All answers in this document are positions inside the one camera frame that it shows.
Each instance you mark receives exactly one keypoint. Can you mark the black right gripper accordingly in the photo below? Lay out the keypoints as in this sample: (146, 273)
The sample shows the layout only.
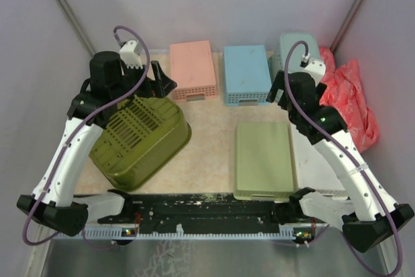
(278, 84)

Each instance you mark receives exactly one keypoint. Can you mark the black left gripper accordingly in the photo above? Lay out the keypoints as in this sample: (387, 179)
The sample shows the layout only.
(159, 87)

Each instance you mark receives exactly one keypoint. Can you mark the pale green perforated basket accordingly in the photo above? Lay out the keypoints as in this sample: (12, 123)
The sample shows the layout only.
(277, 61)

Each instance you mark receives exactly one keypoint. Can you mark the light blue perforated bin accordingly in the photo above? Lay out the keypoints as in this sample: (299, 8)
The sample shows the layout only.
(246, 76)

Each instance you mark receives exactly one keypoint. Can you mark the salmon pink perforated bin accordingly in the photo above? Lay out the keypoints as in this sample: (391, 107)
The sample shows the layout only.
(191, 67)

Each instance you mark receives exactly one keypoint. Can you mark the olive green tub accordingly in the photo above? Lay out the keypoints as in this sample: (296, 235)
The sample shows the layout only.
(140, 139)

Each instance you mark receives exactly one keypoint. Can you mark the light green perforated bin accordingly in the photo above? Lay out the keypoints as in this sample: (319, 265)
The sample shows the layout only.
(262, 162)

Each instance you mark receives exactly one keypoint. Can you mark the white plastic bin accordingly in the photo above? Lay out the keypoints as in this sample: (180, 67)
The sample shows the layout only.
(311, 169)

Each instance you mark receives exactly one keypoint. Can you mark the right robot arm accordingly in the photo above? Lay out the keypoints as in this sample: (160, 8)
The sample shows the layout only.
(369, 214)

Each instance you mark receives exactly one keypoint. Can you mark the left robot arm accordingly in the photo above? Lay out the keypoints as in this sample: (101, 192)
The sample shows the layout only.
(52, 203)

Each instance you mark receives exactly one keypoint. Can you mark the red plastic bag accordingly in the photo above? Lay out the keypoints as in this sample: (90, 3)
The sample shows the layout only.
(344, 92)

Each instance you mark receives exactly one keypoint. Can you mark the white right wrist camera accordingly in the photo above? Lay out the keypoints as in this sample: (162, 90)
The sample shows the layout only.
(313, 66)

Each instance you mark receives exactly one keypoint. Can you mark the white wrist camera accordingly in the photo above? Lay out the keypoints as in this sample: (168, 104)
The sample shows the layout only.
(313, 66)
(129, 55)

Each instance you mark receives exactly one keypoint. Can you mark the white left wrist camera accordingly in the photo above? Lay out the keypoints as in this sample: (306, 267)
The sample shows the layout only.
(129, 55)

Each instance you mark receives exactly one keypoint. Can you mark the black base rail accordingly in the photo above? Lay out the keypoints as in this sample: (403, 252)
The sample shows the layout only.
(203, 213)

